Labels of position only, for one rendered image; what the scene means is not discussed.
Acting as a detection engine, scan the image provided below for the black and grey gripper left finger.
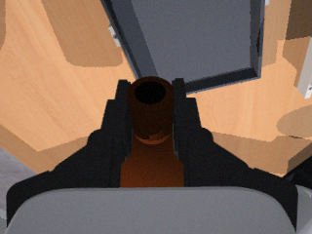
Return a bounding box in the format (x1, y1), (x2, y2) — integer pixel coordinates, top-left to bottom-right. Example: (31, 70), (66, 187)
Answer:
(6, 79), (134, 227)

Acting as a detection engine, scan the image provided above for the brown bottle with cream base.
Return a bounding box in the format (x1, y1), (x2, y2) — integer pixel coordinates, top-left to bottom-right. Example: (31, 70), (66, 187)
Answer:
(120, 76), (184, 188)

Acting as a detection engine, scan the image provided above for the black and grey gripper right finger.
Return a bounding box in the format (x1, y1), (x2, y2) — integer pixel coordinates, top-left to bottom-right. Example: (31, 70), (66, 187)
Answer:
(172, 78), (298, 233)

